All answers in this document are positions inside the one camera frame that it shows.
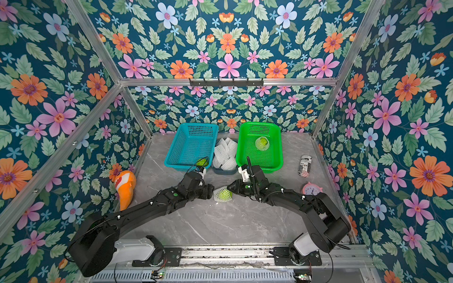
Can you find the bright green plastic basket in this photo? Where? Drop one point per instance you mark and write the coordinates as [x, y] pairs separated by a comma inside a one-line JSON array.
[[271, 160]]

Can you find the striped drink can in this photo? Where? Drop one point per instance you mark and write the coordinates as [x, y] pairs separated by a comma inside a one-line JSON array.
[[305, 166]]

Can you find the pile of white foam nets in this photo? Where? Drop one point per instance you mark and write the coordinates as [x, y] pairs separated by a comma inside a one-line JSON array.
[[225, 152]]

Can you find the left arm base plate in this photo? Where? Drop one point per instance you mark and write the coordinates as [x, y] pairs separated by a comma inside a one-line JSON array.
[[162, 257]]

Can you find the orange clownfish toy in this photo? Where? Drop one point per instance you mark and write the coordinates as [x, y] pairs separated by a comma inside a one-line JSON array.
[[125, 183]]

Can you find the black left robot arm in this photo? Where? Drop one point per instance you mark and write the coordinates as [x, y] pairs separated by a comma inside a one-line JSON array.
[[98, 242]]

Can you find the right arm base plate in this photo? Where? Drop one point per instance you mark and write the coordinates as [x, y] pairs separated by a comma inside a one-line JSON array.
[[286, 256]]

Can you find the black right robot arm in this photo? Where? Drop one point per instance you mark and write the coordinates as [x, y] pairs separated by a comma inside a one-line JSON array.
[[325, 225]]

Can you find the white foam net sleeve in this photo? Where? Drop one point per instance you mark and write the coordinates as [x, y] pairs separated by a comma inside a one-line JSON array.
[[216, 194], [258, 148]]

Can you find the dark-topped green custard apple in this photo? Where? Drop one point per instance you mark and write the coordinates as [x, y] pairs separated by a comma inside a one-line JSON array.
[[225, 195]]

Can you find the green custard apple at edge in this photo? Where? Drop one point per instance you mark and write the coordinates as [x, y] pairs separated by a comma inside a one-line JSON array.
[[204, 162]]

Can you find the grey bin of nets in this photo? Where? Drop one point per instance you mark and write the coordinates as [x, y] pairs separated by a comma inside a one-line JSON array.
[[220, 171]]

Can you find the pink alarm clock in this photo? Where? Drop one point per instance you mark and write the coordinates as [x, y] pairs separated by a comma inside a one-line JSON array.
[[311, 189]]

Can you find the teal plastic basket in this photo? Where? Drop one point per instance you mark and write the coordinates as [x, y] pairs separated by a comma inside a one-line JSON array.
[[193, 141]]

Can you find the black hook rail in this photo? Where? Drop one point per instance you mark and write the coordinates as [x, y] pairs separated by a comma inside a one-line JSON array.
[[226, 82]]

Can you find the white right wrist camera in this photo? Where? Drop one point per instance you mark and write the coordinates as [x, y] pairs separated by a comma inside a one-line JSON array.
[[244, 173]]

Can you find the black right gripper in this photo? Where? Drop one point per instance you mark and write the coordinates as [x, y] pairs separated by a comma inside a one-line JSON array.
[[239, 188]]

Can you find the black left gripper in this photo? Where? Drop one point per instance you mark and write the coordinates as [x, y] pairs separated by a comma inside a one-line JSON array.
[[207, 191]]

